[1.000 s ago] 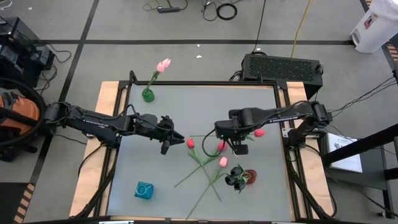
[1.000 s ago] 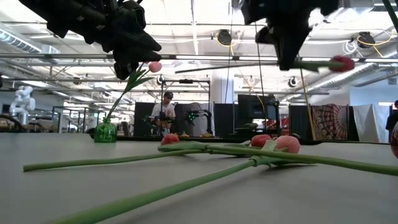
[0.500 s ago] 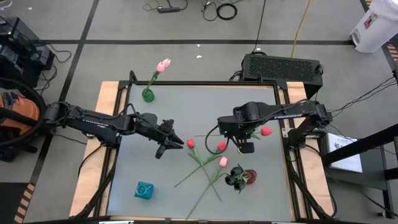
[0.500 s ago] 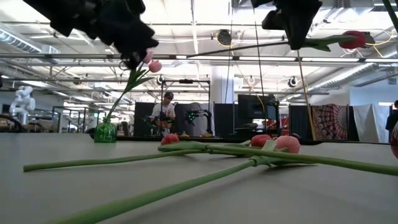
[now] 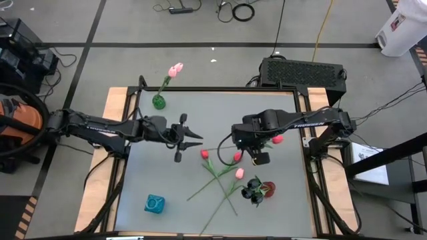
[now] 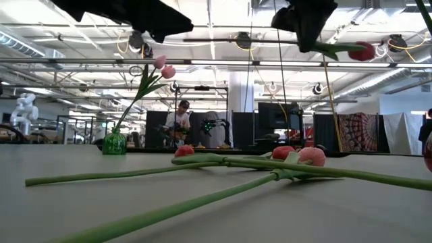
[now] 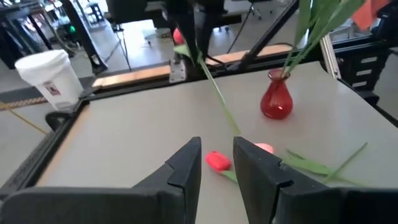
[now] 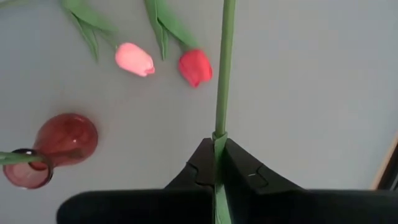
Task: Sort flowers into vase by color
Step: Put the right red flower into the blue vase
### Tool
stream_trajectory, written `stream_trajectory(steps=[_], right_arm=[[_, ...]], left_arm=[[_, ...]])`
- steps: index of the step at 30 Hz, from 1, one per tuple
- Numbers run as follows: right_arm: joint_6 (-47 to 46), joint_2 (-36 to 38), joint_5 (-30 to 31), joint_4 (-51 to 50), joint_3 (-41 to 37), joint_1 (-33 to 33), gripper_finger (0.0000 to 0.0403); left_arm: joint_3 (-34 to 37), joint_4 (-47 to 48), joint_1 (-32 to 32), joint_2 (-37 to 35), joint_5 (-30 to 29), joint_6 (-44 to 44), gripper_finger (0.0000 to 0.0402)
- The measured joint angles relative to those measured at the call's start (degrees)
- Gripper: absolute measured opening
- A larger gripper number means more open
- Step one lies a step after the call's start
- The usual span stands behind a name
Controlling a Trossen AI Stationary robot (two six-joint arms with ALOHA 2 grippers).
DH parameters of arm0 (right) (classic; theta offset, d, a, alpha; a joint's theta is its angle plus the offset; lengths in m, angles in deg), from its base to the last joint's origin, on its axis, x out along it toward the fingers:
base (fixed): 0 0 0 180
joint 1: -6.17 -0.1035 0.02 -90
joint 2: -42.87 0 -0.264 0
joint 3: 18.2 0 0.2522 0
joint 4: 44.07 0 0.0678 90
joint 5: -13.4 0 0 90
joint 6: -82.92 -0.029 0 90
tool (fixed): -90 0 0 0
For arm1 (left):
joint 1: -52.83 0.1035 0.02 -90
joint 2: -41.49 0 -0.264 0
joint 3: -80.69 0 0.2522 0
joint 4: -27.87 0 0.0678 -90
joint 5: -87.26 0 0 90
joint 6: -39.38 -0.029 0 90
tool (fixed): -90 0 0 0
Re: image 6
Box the black partition curtain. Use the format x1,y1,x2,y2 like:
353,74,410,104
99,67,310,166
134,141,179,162
145,110,227,149
232,111,254,149
313,113,340,153

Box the long ceiling light strip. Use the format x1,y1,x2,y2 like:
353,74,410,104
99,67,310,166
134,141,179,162
395,62,432,68
259,61,321,67
329,61,391,68
190,59,252,65

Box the black metal frame rig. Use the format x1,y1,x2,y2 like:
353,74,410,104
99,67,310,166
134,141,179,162
173,86,230,149

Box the red patterned tapestry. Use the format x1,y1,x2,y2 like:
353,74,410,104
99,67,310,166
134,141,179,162
338,113,379,153

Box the silver ventilation duct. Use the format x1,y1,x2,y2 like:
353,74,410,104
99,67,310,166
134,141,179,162
0,30,67,61

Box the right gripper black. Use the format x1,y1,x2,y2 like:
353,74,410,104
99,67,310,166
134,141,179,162
271,0,338,53

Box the white square pillar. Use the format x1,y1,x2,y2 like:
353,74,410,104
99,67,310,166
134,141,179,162
228,70,254,114

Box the person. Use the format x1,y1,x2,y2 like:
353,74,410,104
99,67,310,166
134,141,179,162
418,107,432,142
164,99,192,148

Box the black hanging cable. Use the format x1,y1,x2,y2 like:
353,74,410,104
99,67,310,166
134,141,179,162
276,30,290,142

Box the white hanging cloth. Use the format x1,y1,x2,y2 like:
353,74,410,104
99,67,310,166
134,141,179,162
383,113,427,155

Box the pink artificial tulip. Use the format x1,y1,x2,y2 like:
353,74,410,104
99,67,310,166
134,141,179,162
114,65,177,132
114,55,167,132
47,146,345,243

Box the green glass vase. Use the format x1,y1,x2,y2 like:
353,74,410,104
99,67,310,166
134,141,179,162
102,127,128,156

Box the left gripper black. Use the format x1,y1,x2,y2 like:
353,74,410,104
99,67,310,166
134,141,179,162
101,0,194,44

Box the yellow hanging cable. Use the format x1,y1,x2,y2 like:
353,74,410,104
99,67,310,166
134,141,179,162
322,53,343,153

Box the black monitor screen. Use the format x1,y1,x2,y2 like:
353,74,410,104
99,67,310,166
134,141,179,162
258,102,301,131

